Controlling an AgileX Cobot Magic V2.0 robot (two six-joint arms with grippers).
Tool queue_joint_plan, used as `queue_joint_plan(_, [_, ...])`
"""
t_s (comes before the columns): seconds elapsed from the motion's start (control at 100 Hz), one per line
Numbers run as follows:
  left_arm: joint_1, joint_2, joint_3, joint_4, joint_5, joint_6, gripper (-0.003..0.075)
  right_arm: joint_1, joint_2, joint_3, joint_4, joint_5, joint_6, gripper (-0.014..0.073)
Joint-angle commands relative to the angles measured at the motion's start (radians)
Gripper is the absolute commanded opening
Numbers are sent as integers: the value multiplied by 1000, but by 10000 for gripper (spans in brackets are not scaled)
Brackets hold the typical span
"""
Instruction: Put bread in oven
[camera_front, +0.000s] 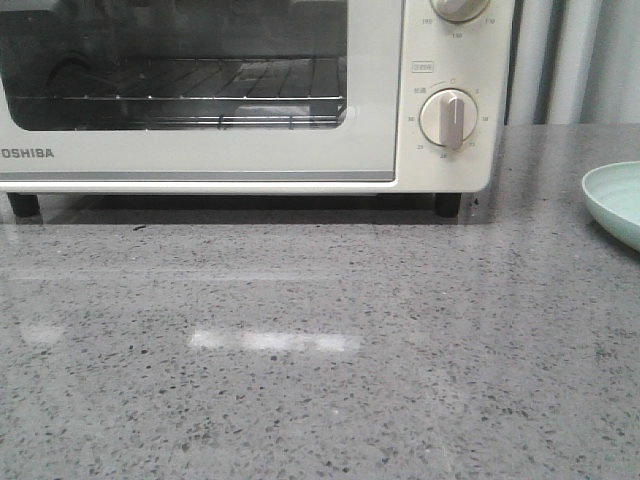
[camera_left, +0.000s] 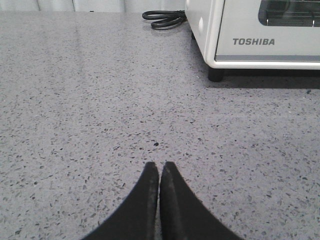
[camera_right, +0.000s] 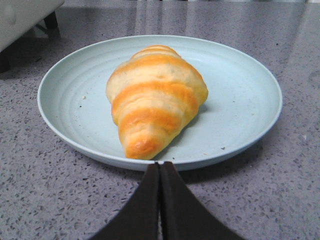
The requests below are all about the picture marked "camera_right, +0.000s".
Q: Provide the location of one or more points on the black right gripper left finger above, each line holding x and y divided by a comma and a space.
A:
138, 219

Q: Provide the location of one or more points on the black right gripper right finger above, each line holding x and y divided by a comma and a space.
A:
183, 217

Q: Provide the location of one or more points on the golden croissant bread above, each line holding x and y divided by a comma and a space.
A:
153, 96

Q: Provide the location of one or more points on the right black oven foot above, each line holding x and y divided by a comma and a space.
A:
51, 26

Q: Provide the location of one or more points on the cream toaster oven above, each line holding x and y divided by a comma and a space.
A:
19, 16

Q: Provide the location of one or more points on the light green plate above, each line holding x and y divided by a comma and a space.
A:
244, 102

